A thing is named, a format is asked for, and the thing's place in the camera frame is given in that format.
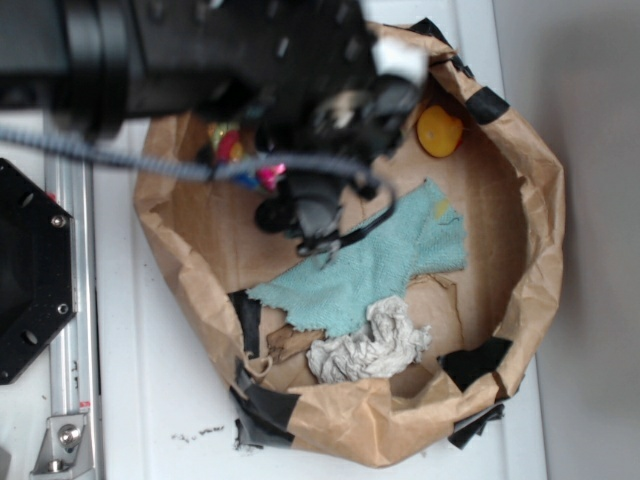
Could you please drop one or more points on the crumpled white paper towel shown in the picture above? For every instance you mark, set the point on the crumpled white paper towel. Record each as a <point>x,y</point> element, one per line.
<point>386,345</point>

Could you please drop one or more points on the yellow rubber duck toy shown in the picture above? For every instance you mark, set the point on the yellow rubber duck toy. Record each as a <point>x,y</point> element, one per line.
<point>438,132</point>

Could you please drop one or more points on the white plastic tray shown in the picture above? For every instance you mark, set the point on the white plastic tray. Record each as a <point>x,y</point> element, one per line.
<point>167,414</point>

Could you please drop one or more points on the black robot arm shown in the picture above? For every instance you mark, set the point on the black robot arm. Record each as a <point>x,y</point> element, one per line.
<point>97,64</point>

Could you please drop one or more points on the multicolored twisted rope toy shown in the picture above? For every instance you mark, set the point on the multicolored twisted rope toy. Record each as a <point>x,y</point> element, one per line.
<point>229,144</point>

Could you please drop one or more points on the metal corner bracket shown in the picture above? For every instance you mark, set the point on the metal corner bracket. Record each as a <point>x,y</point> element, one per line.
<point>66,451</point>

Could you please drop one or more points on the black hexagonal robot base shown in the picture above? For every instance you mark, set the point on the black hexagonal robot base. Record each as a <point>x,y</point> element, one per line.
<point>37,295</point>

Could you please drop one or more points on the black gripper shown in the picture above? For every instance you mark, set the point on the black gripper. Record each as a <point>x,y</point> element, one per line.
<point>325,95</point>

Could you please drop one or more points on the teal cloth rag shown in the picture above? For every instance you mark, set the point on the teal cloth rag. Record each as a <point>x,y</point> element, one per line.
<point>425,235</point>

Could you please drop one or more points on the brown paper bag bin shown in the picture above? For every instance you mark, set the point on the brown paper bag bin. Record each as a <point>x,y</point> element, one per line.
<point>211,253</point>

